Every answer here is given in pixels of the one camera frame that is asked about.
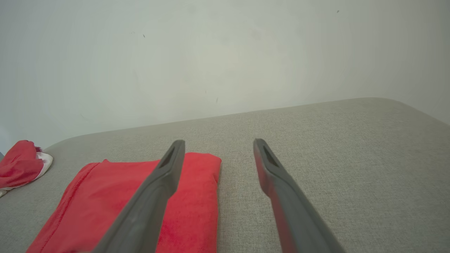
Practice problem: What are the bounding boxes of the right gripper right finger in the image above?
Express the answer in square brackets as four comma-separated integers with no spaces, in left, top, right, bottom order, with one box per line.
[253,138,347,253]

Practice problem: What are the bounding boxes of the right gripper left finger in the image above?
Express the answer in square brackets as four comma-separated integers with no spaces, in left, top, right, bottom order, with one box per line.
[92,140,186,253]

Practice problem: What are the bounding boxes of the red printed basketball jersey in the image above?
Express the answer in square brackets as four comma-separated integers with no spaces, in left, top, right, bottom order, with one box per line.
[26,152,222,253]

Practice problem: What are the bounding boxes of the red white-banded shorts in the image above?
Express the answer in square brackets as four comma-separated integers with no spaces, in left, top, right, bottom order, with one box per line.
[0,140,53,198]

